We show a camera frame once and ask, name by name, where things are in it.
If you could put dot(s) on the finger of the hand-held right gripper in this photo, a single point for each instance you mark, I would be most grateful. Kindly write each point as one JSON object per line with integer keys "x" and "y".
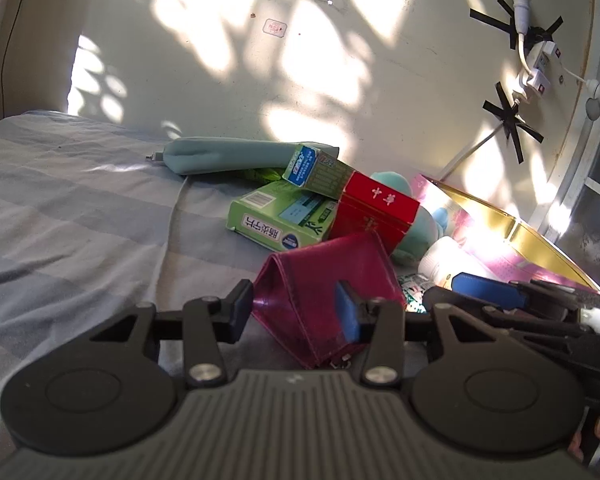
{"x": 485, "y": 290}
{"x": 540, "y": 322}

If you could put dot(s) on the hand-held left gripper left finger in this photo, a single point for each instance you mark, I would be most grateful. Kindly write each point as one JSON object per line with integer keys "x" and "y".
{"x": 242, "y": 306}

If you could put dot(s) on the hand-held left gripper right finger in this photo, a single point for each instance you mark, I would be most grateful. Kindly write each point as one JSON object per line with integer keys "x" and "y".
{"x": 347, "y": 315}

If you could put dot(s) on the maroon leather wallet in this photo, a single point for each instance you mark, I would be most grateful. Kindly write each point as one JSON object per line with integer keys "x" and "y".
{"x": 310, "y": 290}

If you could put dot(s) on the pink biscuit tin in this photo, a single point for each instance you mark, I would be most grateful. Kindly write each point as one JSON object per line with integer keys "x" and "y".
{"x": 525, "y": 260}

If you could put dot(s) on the white plastic bottle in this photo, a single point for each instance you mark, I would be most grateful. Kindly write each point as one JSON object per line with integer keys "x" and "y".
{"x": 445, "y": 257}

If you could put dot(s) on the small green sachet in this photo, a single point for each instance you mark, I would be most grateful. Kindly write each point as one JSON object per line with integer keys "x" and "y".
{"x": 412, "y": 292}

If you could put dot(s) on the teal plush toy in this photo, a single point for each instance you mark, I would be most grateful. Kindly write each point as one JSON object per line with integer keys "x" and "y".
{"x": 425, "y": 237}

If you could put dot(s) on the large green box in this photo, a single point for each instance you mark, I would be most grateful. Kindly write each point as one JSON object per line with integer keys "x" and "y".
{"x": 275, "y": 220}

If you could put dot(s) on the red cardboard box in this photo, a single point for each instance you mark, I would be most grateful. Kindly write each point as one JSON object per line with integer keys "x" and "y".
{"x": 380, "y": 205}

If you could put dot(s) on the small green box blue end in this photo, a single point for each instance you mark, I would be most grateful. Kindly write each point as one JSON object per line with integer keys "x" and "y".
{"x": 320, "y": 172}

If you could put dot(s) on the teal pencil pouch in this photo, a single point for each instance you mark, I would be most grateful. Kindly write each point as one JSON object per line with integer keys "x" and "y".
{"x": 215, "y": 155}

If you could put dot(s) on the grey checked bed sheet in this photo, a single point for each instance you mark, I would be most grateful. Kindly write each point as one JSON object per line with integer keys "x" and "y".
{"x": 80, "y": 220}

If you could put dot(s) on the white wall sticker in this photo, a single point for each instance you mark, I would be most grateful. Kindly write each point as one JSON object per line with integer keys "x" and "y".
{"x": 274, "y": 28}

